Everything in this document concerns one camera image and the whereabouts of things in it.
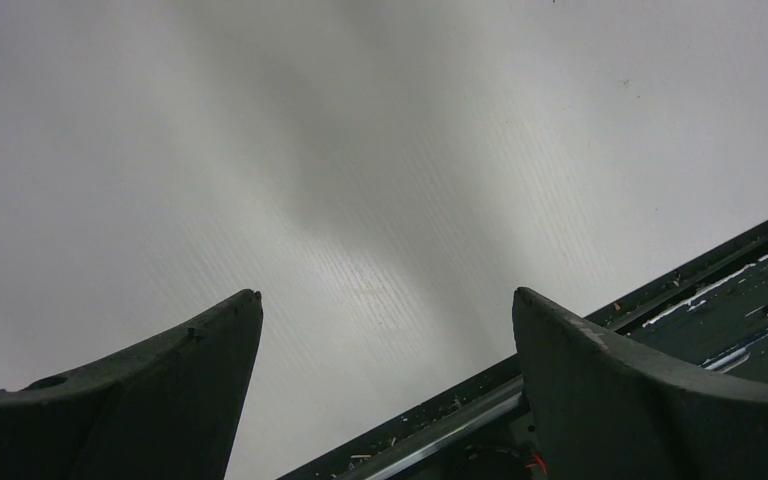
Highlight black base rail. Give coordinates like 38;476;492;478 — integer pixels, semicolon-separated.
292;221;768;479

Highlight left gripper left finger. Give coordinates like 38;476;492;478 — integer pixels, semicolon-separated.
0;289;264;479

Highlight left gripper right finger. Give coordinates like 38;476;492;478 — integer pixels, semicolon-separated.
512;287;768;479

